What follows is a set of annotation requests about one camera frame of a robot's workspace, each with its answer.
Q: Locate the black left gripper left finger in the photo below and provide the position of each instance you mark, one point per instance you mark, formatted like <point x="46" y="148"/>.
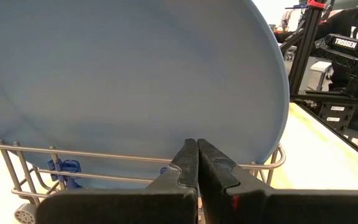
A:
<point x="166" y="205"/>

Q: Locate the blue plate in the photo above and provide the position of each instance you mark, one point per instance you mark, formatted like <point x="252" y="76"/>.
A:
<point x="120" y="77"/>

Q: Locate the blue plastic rack clip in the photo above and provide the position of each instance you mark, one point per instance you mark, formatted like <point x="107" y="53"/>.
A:
<point x="70" y="166"/>

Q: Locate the person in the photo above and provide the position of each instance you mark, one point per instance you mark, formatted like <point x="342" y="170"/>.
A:
<point x="346" y="21"/>

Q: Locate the black aluminium table frame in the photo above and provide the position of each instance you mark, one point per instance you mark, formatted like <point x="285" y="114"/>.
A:
<point x="306" y="46"/>

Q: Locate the red clamp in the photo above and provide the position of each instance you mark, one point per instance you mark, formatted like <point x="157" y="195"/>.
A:
<point x="316" y="3"/>

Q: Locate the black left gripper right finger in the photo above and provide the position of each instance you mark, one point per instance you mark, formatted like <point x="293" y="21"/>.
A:
<point x="244" y="205"/>

